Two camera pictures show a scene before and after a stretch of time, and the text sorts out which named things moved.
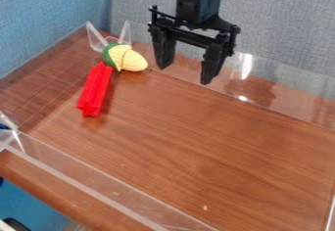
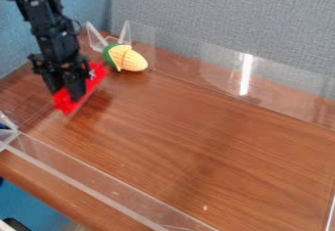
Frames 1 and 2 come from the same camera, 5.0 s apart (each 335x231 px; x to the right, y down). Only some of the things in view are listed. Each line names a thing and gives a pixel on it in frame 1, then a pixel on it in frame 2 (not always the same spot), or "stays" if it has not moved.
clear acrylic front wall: [93, 183] stays
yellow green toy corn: [123, 58] stays
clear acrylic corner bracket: [99, 42] stays
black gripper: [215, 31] -> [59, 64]
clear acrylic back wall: [294, 88] stays
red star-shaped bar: [93, 97] -> [62, 103]
